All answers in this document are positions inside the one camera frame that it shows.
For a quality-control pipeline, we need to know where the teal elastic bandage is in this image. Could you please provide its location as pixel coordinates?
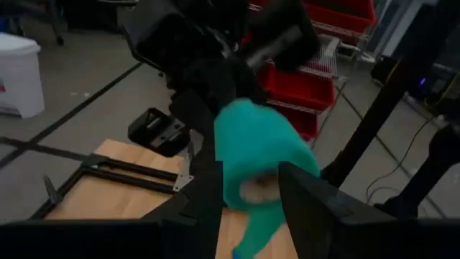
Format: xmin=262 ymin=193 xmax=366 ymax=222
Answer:
xmin=214 ymin=98 xmax=321 ymax=259

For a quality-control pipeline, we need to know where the black stand leg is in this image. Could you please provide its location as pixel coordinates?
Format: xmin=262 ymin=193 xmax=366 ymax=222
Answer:
xmin=373 ymin=124 xmax=460 ymax=219

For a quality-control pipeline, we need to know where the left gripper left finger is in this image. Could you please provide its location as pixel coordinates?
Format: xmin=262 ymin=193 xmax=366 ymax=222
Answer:
xmin=0 ymin=160 xmax=226 ymax=259

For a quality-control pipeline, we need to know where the black computer tower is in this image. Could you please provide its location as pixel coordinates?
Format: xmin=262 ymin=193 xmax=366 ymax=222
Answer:
xmin=369 ymin=53 xmax=460 ymax=105

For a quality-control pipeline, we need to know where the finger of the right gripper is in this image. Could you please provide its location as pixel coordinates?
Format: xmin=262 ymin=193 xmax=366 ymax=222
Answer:
xmin=244 ymin=0 xmax=321 ymax=72
xmin=127 ymin=106 xmax=191 ymax=158

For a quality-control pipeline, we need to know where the black gantry post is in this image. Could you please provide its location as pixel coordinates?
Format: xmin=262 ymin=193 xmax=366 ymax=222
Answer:
xmin=321 ymin=0 xmax=460 ymax=188

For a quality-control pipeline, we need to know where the red bin shelf rack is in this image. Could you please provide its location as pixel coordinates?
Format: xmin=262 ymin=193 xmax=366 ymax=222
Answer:
xmin=247 ymin=0 xmax=377 ymax=142

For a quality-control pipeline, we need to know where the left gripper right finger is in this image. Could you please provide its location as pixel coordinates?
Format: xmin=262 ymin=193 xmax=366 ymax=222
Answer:
xmin=278 ymin=161 xmax=460 ymax=259

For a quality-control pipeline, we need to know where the white trash bin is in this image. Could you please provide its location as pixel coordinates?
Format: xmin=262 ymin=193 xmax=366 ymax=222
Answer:
xmin=0 ymin=32 xmax=46 ymax=119

